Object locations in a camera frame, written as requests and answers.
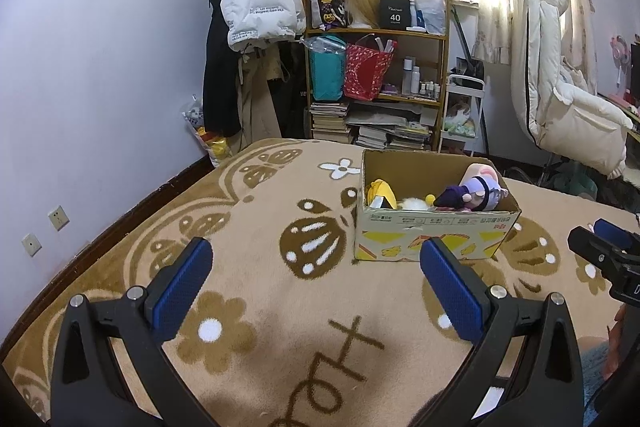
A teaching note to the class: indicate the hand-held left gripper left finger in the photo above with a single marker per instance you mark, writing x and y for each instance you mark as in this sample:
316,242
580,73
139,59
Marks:
182,289

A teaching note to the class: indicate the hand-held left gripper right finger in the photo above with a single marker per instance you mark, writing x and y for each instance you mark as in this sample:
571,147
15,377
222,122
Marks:
455,289

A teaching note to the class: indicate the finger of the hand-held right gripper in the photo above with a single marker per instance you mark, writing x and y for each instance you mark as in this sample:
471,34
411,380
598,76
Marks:
612,231
595,249

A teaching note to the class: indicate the cardboard box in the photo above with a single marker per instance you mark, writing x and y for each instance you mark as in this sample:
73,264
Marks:
435,237

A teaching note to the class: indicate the pink fuzzy plush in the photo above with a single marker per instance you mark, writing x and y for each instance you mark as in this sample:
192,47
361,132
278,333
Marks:
468,209

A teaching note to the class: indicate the purple plush doll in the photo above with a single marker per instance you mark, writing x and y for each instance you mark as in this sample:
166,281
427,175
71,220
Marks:
452,197

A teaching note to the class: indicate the white plush with yellow parts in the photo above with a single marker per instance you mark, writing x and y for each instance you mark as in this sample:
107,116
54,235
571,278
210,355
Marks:
412,203

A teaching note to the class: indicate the pale pink striped plush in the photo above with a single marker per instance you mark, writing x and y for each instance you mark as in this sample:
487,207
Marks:
477,169

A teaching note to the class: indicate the person's right hand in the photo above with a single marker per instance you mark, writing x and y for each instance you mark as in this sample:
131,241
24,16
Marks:
615,347

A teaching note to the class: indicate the beige brown patterned rug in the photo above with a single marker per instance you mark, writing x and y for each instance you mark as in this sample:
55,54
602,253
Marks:
250,257

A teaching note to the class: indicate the blue grey cloth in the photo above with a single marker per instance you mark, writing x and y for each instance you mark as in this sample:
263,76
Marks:
595,367

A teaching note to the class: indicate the yellow plush zip pouch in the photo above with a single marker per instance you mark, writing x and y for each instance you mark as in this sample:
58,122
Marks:
382,192

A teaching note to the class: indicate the white padded chair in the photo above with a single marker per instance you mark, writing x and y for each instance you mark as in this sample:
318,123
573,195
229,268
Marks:
550,107

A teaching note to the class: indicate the white plush toy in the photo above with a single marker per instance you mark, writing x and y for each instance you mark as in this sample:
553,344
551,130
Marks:
459,117

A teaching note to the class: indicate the printed plastic bag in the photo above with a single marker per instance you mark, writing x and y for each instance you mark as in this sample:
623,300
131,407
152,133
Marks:
197,117

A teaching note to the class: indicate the pile of papers and books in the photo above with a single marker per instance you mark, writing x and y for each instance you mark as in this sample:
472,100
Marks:
390,127

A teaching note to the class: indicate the pink desk fan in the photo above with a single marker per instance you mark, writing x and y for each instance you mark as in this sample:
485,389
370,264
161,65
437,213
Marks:
620,49

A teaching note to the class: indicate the beige hanging coat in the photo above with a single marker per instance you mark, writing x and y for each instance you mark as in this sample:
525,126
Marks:
257,107

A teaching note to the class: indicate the white trolley cart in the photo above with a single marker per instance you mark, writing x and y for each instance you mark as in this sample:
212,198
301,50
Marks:
465,82

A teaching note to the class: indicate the stack of books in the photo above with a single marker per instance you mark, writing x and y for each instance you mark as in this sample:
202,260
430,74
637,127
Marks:
327,122

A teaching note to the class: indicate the black hanging coat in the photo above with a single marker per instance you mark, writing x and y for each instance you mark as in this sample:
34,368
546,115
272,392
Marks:
220,82

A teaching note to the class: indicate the dark hanging garment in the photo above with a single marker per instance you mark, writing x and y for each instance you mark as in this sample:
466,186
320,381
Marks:
292,107

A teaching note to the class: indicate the group of cosmetic bottles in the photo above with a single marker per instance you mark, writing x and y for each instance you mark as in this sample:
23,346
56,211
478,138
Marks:
415,77

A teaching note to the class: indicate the red patterned bag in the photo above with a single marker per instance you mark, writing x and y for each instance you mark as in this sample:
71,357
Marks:
362,74

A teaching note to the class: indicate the teal bag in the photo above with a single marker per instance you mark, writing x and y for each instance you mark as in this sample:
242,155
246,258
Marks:
325,77

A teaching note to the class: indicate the wooden shelf unit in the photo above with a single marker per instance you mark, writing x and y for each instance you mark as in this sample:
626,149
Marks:
375,34

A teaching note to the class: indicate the black box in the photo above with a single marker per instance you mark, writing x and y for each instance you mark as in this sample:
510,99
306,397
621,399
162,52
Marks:
395,14

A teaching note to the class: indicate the white plastic bag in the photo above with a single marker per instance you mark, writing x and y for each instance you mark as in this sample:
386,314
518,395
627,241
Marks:
429,2

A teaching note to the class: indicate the white wall socket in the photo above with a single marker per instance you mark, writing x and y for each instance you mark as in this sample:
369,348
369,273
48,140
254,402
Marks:
32,245
58,218

